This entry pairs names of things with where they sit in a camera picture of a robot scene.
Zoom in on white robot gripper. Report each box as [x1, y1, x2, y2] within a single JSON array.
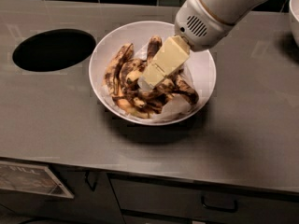
[[137, 0, 233, 91]]

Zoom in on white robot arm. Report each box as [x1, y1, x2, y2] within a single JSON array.
[[137, 0, 267, 91]]

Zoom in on white round bowl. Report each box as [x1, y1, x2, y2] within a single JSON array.
[[89, 21, 216, 126]]

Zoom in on right lower spotted banana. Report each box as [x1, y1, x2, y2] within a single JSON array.
[[174, 75, 199, 105]]

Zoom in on short middle spotted banana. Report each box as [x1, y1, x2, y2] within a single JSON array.
[[119, 58, 147, 88]]

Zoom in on white paper bowl liner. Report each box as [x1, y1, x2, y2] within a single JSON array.
[[100, 49, 197, 121]]

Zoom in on left spotted banana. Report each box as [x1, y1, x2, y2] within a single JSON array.
[[103, 43, 134, 96]]

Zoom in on bottom yellow banana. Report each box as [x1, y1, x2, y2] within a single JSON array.
[[113, 90, 153, 119]]

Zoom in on white bowl at edge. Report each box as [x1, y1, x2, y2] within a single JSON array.
[[289, 0, 299, 47]]

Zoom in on round black counter opening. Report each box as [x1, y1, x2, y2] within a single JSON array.
[[12, 29, 96, 72]]

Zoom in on grey cabinet drawer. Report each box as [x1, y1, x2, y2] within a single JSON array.
[[109, 175, 299, 224]]

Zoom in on framed sign on cabinet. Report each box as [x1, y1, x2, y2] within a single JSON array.
[[0, 161, 74, 199]]

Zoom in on black cabinet door handle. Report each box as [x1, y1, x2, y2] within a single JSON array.
[[84, 171, 97, 191]]

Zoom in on black drawer handle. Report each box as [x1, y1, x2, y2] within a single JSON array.
[[200, 195, 238, 213]]

